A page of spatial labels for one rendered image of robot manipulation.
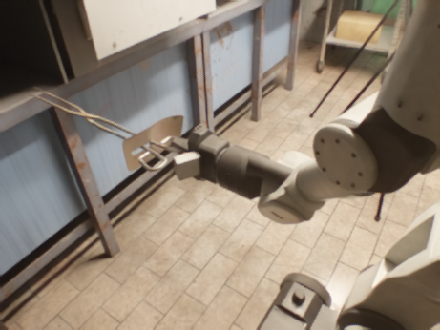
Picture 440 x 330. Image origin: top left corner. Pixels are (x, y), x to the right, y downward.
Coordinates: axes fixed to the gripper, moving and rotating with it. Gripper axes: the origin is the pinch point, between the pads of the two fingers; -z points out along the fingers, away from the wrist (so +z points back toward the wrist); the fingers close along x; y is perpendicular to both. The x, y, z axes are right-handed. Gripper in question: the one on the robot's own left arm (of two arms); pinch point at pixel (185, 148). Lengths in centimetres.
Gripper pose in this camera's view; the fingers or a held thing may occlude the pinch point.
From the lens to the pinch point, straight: 70.5
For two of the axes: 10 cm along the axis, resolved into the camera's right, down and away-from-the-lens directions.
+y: -5.6, 5.4, -6.3
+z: 8.3, 3.4, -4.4
